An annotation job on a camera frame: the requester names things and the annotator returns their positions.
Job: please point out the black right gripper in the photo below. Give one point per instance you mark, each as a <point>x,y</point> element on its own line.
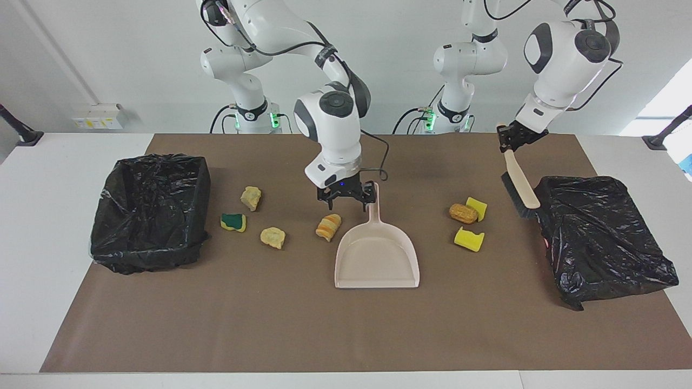
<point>343,189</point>

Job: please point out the pale yellow food toy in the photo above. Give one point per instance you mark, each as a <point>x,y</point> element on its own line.
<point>251,198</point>
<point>273,236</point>

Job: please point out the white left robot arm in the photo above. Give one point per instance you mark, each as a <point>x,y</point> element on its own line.
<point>557,59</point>

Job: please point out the open bin with black bag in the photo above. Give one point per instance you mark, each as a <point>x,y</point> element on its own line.
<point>151,237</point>

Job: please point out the green and yellow sponge piece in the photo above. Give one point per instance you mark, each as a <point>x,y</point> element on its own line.
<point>234,221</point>

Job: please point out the beige hand brush black bristles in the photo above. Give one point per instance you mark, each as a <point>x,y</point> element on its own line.
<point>521,181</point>

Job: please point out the black camera stand clamp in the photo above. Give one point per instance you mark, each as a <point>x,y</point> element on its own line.
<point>30,138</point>
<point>657,141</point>

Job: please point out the brown bread roll toy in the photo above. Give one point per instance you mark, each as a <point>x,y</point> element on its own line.
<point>463,214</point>

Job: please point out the white wall socket box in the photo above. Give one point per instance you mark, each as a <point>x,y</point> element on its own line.
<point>100,116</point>

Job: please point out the brown table mat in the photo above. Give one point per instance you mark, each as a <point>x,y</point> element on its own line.
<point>324,335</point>

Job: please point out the blue and white object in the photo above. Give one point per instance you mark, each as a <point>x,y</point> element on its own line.
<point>684,156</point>

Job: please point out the striped croissant toy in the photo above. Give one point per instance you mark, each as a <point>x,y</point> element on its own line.
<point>328,227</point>

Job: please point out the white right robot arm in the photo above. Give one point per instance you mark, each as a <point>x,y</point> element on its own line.
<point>330,129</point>

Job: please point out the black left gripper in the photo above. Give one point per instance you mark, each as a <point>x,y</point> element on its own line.
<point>525,135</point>

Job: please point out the notched yellow sponge piece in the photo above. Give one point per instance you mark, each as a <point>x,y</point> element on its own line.
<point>469,240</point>

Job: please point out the beige plastic dustpan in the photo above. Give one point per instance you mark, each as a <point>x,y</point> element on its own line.
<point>376,259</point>

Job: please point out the bin covered by black bag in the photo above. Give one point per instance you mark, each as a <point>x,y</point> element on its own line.
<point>605,243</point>

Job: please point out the wedge yellow sponge piece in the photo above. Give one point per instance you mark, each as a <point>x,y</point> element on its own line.
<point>479,206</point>

